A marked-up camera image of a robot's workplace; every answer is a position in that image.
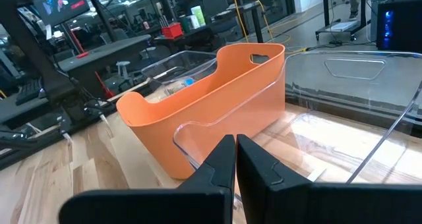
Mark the wide clear plastic bin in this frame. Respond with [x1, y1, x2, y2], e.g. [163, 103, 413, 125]
[141, 50, 218, 101]

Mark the yellow power cable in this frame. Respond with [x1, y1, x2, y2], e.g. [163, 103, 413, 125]
[229, 0, 309, 53]

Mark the black keyboard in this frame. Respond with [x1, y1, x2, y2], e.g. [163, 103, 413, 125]
[15, 78, 44, 106]

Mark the red box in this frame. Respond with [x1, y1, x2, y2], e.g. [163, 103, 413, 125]
[160, 22, 184, 40]

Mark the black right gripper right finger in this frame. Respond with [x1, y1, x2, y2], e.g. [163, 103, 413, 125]
[236, 134, 422, 224]

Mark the black computer tower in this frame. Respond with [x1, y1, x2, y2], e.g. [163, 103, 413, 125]
[375, 0, 422, 52]

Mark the person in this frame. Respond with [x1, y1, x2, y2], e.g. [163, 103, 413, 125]
[347, 0, 363, 20]

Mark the white stool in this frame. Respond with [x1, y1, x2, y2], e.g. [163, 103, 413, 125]
[115, 61, 131, 82]

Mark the blue wrapper granola bar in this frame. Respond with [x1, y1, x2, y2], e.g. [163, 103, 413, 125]
[164, 78, 198, 96]

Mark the pale green container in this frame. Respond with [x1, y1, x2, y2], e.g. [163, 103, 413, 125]
[190, 5, 207, 27]

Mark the red handled tool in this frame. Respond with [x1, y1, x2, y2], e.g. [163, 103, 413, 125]
[94, 70, 115, 99]

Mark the black aluminium table frame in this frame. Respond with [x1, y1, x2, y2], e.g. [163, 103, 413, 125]
[0, 0, 151, 171]

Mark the black rolling stand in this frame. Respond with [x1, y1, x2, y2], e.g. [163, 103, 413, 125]
[315, 0, 369, 42]

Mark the narrow clear plastic bin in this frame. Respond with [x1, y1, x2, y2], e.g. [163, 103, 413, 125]
[173, 49, 422, 198]

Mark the orange plastic bin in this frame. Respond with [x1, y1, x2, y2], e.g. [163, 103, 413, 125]
[115, 42, 286, 181]

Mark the black display screen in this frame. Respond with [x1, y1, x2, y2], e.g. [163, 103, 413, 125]
[32, 0, 90, 26]

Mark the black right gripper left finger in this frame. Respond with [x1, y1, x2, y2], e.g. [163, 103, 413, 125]
[58, 134, 237, 224]

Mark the grey desk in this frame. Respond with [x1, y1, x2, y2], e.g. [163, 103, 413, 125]
[57, 34, 152, 83]

